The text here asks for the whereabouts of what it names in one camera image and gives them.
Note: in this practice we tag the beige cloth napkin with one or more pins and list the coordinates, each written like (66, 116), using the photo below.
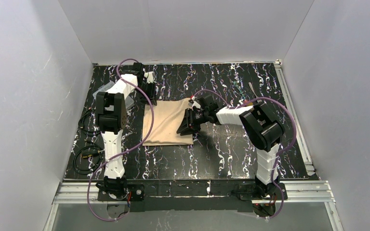
(161, 131)

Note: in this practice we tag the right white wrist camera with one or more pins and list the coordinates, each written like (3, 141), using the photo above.
(193, 103)

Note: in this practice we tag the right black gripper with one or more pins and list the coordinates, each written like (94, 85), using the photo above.
(193, 118)

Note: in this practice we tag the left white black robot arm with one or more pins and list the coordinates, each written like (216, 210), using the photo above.
(111, 118)

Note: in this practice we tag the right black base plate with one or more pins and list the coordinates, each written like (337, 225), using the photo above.
(251, 191)

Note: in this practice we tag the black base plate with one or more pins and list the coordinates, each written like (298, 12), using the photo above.
(251, 191)
(131, 192)

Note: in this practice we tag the aluminium frame rail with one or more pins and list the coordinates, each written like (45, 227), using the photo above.
(294, 190)

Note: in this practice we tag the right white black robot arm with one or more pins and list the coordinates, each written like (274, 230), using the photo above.
(262, 127)

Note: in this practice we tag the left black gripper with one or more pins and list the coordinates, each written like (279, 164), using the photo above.
(150, 92)

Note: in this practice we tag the clear plastic screw box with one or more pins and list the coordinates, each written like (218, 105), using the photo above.
(117, 87)

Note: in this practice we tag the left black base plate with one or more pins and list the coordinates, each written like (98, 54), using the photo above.
(131, 192)

